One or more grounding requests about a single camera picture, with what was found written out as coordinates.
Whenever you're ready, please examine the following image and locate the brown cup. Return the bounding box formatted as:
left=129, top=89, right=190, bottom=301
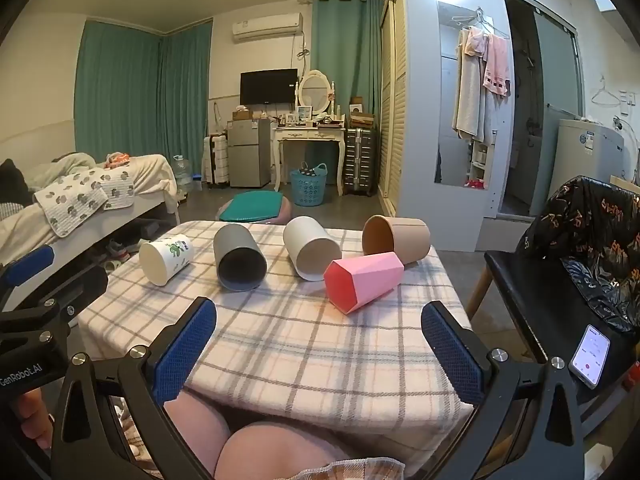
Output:
left=361, top=214, right=432, bottom=266

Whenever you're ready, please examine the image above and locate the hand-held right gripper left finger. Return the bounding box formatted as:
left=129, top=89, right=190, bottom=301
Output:
left=50, top=296, right=218, bottom=480

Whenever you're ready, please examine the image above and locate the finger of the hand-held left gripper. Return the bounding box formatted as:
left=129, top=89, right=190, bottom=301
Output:
left=0, top=244, right=56, bottom=291
left=0, top=264, right=110, bottom=361

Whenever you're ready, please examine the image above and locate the white wire hanger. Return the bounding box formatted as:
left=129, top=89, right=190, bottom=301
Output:
left=591, top=75, right=624, bottom=109

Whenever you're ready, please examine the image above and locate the blue laundry basket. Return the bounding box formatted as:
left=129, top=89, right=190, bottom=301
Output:
left=289, top=162, right=329, bottom=207

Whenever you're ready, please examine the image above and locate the white suitcase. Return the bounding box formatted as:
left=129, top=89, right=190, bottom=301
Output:
left=201, top=134, right=231, bottom=187

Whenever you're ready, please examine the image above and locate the pair of shoes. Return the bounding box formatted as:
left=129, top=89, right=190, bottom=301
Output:
left=90, top=239, right=142, bottom=274

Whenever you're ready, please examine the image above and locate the narrow green curtain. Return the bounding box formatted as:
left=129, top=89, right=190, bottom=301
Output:
left=311, top=0, right=386, bottom=117

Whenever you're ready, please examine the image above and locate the pink hanging towel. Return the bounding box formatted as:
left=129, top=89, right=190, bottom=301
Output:
left=481, top=34, right=512, bottom=98

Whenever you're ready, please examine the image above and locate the leaf print blanket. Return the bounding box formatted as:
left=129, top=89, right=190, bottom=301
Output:
left=34, top=166, right=137, bottom=239

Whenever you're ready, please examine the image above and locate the dark pillow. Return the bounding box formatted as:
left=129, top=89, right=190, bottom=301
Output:
left=0, top=158, right=34, bottom=207

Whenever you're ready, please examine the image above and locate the person's leg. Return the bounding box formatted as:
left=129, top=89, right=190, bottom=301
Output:
left=164, top=391, right=243, bottom=480
left=214, top=420, right=403, bottom=480

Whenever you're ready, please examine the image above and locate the white washing machine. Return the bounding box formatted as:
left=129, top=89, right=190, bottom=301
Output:
left=554, top=118, right=627, bottom=202

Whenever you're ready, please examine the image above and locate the plaid tablecloth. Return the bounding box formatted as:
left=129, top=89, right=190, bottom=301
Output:
left=77, top=220, right=475, bottom=442

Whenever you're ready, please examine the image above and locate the white dressing table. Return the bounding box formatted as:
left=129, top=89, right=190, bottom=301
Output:
left=272, top=124, right=347, bottom=197

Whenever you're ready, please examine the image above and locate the grey small fridge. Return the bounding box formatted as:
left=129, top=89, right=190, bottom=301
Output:
left=227, top=118, right=274, bottom=189

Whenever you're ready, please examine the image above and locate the person's left hand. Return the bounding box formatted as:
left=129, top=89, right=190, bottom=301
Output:
left=18, top=389, right=55, bottom=452

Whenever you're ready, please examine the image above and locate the dark silver suitcase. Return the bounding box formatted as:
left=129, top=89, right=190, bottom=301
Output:
left=343, top=127, right=379, bottom=198

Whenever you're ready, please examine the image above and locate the pink hexagonal cup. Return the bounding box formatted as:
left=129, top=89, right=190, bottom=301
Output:
left=323, top=253, right=405, bottom=315

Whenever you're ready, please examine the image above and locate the green cushion stool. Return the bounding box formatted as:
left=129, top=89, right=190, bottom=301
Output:
left=218, top=189, right=294, bottom=225

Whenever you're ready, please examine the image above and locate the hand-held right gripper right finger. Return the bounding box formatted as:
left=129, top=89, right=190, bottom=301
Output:
left=421, top=300, right=588, bottom=480

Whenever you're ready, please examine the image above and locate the cardboard box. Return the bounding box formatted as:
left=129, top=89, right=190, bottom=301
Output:
left=348, top=96, right=376, bottom=130

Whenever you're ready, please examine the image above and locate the tall wall mirror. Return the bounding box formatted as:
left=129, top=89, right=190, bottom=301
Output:
left=433, top=0, right=502, bottom=189

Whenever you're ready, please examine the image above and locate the white cup with green print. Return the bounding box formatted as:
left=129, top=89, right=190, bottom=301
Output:
left=138, top=233, right=196, bottom=287

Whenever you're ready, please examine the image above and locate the louvred wardrobe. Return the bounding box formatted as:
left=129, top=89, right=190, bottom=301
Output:
left=378, top=0, right=410, bottom=217

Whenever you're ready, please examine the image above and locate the black chair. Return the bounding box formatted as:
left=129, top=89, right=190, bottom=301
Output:
left=466, top=249, right=640, bottom=413

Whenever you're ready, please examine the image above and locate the smartphone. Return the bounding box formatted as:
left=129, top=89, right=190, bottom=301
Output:
left=568, top=324, right=612, bottom=390

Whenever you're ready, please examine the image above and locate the oval vanity mirror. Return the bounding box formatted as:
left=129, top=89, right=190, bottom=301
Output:
left=298, top=69, right=337, bottom=117

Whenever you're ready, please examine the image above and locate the person's right leg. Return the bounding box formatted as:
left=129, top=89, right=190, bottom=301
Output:
left=214, top=420, right=403, bottom=480

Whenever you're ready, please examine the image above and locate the plain white cup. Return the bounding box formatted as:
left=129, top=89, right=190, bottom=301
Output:
left=282, top=216, right=343, bottom=282

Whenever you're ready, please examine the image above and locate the large water jug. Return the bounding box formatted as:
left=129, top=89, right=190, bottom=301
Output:
left=172, top=154, right=194, bottom=189

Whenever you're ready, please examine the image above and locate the grey cup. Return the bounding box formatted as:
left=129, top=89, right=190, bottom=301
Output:
left=213, top=223, right=268, bottom=293

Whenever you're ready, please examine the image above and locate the black television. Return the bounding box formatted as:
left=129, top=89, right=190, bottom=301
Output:
left=239, top=68, right=299, bottom=106

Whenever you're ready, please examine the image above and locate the bed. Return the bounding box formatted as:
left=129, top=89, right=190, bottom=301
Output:
left=0, top=151, right=182, bottom=267

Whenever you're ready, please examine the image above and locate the person's left leg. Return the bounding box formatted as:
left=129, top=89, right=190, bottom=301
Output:
left=164, top=391, right=243, bottom=480

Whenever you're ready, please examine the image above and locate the wide green curtain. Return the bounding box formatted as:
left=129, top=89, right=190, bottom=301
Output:
left=73, top=18, right=214, bottom=149

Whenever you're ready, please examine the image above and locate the white air conditioner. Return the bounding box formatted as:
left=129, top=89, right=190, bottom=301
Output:
left=231, top=12, right=305, bottom=44

